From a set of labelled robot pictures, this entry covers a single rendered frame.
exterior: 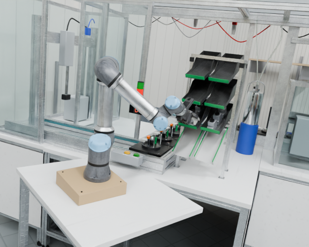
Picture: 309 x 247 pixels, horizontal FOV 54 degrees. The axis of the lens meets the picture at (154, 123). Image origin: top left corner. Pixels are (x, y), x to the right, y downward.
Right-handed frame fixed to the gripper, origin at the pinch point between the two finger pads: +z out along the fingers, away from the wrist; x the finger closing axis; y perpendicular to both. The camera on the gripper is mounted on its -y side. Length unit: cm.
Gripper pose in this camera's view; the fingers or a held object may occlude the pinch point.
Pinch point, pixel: (192, 117)
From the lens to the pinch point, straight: 196.5
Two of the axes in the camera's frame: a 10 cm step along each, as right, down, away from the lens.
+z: 4.3, 3.0, 8.5
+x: 8.4, 2.2, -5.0
